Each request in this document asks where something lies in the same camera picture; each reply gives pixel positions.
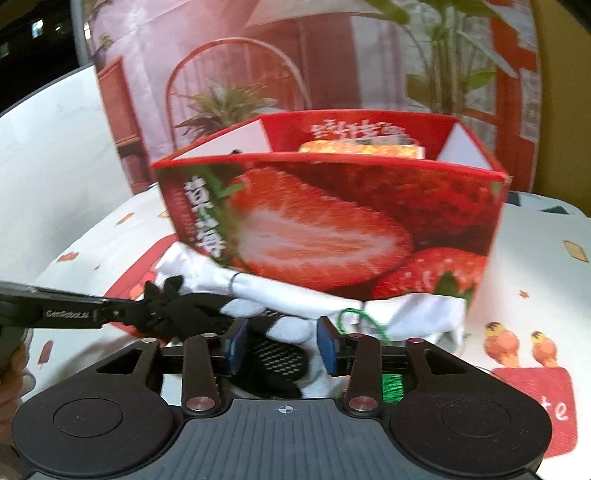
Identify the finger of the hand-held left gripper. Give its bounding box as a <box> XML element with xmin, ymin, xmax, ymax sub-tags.
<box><xmin>69</xmin><ymin>291</ymin><xmax>140</xmax><ymax>305</ymax></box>
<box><xmin>102</xmin><ymin>299</ymin><xmax>156</xmax><ymax>333</ymax></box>

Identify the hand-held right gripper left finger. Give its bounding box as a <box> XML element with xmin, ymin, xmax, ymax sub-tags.
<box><xmin>95</xmin><ymin>318</ymin><xmax>252</xmax><ymax>416</ymax></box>

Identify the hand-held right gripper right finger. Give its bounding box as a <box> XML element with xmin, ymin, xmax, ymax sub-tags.
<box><xmin>317</xmin><ymin>316</ymin><xmax>478</xmax><ymax>418</ymax></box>

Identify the black mesh cloth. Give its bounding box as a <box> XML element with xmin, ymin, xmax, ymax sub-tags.
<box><xmin>240</xmin><ymin>330</ymin><xmax>311</xmax><ymax>398</ymax></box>

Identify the white cloth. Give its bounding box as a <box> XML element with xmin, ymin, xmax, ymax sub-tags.
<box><xmin>157</xmin><ymin>240</ymin><xmax>468</xmax><ymax>400</ymax></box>

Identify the red strawberry print box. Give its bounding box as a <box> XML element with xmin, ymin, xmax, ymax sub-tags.
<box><xmin>151</xmin><ymin>108</ymin><xmax>511</xmax><ymax>305</ymax></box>

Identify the orange yellow packet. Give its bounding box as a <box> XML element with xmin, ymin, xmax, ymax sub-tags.
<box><xmin>298</xmin><ymin>140</ymin><xmax>426</xmax><ymax>161</ymax></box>

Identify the person's left hand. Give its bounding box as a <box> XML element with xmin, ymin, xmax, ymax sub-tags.
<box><xmin>0</xmin><ymin>342</ymin><xmax>38</xmax><ymax>418</ymax></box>

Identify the white board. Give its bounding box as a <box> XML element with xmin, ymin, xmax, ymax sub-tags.
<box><xmin>0</xmin><ymin>65</ymin><xmax>139</xmax><ymax>296</ymax></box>

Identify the dark window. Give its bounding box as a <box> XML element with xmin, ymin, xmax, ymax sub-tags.
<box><xmin>0</xmin><ymin>0</ymin><xmax>78</xmax><ymax>114</ymax></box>

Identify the green thin cord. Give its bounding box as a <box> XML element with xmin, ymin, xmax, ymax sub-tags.
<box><xmin>338</xmin><ymin>308</ymin><xmax>394</xmax><ymax>343</ymax></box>

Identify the grey window frame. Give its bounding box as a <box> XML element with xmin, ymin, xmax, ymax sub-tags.
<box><xmin>69</xmin><ymin>0</ymin><xmax>94</xmax><ymax>71</ymax></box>

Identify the wall poster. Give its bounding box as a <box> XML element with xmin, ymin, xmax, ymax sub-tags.
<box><xmin>90</xmin><ymin>0</ymin><xmax>543</xmax><ymax>195</ymax></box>

